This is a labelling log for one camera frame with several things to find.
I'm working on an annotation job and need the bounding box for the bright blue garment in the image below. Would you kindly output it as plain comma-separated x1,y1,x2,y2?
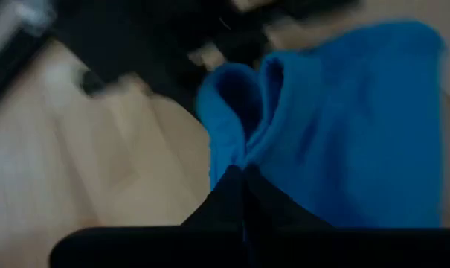
194,19,448,229

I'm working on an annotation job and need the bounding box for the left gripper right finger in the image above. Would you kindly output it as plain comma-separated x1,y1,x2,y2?
244,165,333,229

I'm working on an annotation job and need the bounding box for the black table edge strip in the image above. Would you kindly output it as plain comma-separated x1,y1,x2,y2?
0,28,47,109

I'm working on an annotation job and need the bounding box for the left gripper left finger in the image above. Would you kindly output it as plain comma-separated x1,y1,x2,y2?
180,165,245,229

